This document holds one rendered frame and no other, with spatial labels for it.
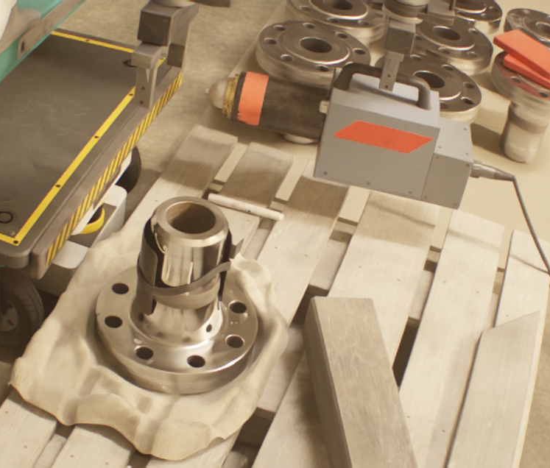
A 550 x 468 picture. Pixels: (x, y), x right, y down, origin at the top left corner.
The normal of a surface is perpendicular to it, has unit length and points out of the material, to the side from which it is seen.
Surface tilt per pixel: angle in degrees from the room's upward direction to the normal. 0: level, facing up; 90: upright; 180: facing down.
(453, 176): 90
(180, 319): 78
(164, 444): 57
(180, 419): 19
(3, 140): 0
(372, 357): 0
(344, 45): 0
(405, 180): 90
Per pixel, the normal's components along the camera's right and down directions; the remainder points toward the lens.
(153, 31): -0.28, 0.57
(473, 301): 0.16, -0.77
